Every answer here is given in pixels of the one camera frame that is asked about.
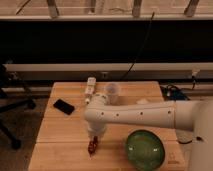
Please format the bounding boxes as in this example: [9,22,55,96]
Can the white rectangular block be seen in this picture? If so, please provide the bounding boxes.
[137,98,149,104]

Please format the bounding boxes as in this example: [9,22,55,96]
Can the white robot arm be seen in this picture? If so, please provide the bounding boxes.
[84,93,213,171]

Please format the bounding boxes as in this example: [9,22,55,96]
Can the white tube bottle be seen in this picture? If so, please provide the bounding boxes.
[85,77,96,104]

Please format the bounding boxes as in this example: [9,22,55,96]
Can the black leaning rod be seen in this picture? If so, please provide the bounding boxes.
[119,12,155,81]

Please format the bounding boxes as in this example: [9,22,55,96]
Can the black office chair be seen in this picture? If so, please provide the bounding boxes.
[0,63,38,150]

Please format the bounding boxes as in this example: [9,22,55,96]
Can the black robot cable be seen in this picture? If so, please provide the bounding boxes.
[161,83,191,101]

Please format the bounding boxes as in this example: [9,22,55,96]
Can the black smartphone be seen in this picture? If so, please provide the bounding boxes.
[53,99,75,115]

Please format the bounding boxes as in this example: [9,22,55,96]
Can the green glass plate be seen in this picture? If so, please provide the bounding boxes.
[125,130,165,171]

